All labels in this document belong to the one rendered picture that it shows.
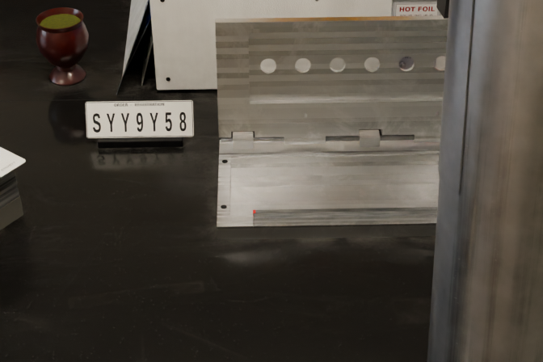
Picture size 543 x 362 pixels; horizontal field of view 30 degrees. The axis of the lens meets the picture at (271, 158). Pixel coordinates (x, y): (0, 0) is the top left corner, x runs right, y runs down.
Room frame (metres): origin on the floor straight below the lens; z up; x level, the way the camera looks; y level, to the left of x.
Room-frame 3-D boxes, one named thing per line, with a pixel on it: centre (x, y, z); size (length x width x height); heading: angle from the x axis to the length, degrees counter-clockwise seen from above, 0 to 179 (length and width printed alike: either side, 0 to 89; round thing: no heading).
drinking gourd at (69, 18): (1.45, 0.34, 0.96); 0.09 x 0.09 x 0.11
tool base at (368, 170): (1.14, -0.15, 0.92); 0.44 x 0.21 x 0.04; 91
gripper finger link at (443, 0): (1.08, -0.21, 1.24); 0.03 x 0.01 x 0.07; 10
